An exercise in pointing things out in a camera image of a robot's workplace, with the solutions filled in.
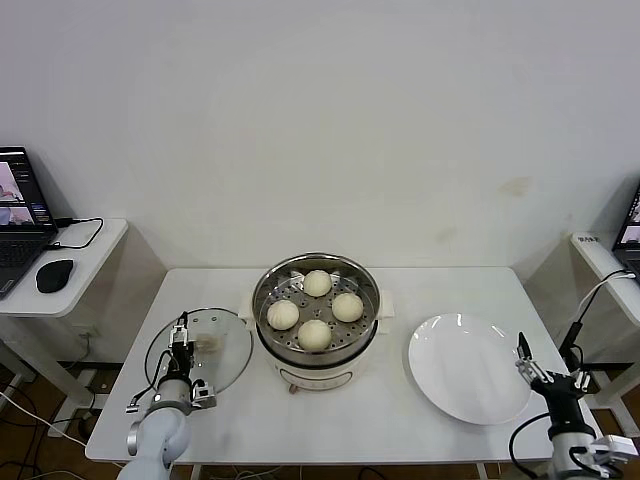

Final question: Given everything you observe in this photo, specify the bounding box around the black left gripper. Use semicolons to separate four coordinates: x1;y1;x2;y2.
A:
167;310;196;384

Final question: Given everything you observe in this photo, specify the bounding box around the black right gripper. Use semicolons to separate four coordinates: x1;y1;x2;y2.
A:
514;331;595;432

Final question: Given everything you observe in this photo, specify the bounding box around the round glass pot lid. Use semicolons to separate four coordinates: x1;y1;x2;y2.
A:
145;307;255;402

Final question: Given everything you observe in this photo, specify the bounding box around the white steamed baozi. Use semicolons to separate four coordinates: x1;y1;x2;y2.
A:
303;269;333;297
331;292;364;323
267;299;301;331
297;319;332;351

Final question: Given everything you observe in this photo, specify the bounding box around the perforated steel steamer basket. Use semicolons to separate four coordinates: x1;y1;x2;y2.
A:
239;253;397;354

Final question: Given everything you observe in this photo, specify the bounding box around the white round plate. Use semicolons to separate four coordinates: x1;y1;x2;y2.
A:
408;313;535;426

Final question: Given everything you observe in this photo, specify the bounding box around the black computer mouse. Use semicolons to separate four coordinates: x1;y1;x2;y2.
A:
35;258;75;294

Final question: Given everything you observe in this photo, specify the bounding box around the cream electric cooking pot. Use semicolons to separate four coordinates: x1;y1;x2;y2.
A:
257;319;381;396

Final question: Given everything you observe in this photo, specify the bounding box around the black open laptop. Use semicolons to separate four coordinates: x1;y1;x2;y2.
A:
0;145;61;301
612;180;640;281

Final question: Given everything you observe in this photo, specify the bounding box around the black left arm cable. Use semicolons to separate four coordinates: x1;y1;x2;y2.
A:
124;347;174;415

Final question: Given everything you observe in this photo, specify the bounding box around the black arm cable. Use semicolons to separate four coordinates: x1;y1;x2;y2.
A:
124;347;174;415
507;412;551;476

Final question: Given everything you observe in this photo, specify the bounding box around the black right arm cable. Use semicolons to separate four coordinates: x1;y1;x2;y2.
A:
507;412;551;476

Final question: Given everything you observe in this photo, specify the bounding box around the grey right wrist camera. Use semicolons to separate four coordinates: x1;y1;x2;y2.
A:
587;433;633;469

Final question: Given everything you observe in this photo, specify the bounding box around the white floor cable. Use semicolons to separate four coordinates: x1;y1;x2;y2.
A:
0;388;87;447

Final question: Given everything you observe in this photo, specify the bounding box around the black laptop cable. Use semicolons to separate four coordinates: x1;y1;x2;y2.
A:
48;216;106;250

